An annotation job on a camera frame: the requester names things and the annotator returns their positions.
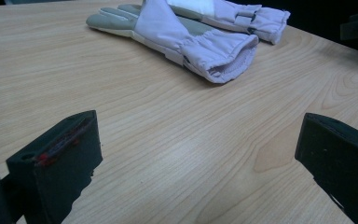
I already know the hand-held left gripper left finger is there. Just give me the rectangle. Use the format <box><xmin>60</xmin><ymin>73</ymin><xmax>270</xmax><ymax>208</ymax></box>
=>
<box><xmin>6</xmin><ymin>109</ymin><xmax>103</xmax><ymax>224</ymax></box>

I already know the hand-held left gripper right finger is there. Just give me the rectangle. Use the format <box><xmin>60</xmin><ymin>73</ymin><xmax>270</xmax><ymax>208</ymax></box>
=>
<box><xmin>294</xmin><ymin>112</ymin><xmax>358</xmax><ymax>224</ymax></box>

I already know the lilac and grey glove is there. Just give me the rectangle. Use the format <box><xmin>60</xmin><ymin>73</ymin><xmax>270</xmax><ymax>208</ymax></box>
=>
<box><xmin>86</xmin><ymin>0</ymin><xmax>260</xmax><ymax>85</ymax></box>
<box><xmin>117</xmin><ymin>0</ymin><xmax>292</xmax><ymax>46</ymax></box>

